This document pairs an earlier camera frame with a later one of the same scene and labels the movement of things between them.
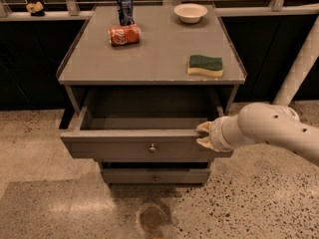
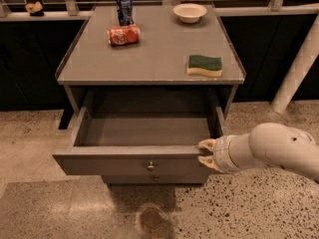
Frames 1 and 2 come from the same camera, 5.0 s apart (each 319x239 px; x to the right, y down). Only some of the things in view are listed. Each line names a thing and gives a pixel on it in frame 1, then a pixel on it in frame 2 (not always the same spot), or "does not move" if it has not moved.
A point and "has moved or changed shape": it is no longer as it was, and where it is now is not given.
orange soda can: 124,35 does not move
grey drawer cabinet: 142,79 does not move
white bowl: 190,13 does not move
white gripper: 217,133 -> 221,154
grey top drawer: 137,137 has moved or changed shape
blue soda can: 126,9 does not move
